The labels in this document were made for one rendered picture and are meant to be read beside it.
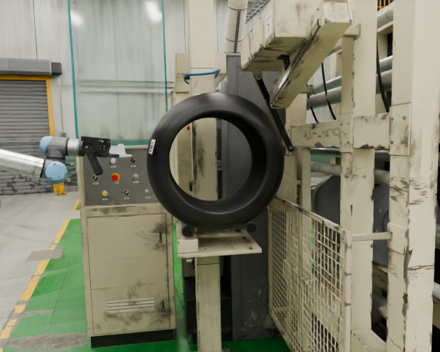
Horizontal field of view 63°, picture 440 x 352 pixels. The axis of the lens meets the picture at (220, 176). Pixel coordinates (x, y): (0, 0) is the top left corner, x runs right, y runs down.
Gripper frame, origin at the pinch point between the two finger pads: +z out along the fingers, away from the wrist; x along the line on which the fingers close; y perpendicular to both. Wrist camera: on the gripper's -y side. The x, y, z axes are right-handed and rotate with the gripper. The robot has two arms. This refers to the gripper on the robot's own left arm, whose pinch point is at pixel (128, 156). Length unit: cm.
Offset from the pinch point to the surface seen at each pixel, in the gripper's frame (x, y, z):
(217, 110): -12.7, 22.7, 35.2
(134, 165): 68, -8, -4
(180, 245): -8.8, -35.3, 25.0
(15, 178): 850, -126, -384
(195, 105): -12.0, 23.5, 26.1
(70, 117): 869, 49, -259
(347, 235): -59, -15, 73
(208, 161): 28.3, -0.4, 37.8
